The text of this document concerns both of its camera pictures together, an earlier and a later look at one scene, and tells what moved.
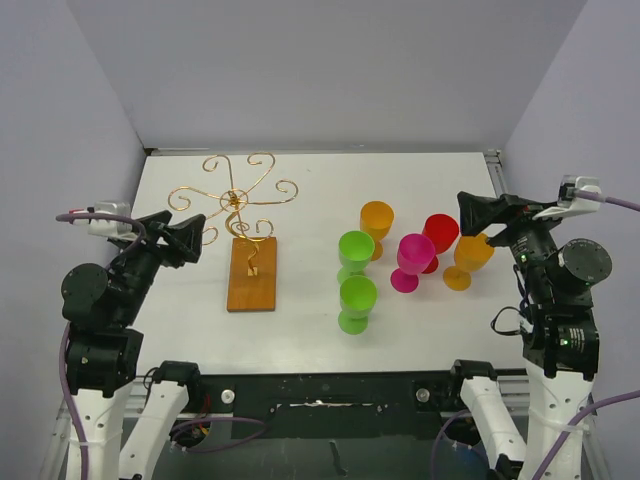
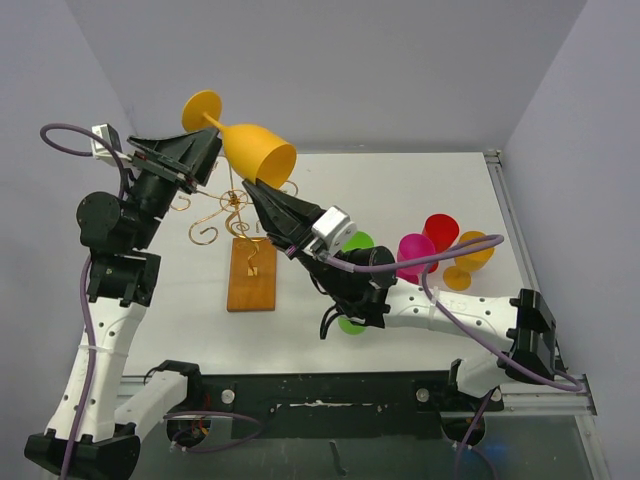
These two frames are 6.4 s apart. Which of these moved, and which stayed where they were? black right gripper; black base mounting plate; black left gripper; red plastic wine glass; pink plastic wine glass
Moved: black left gripper; black right gripper
Stayed: red plastic wine glass; pink plastic wine glass; black base mounting plate
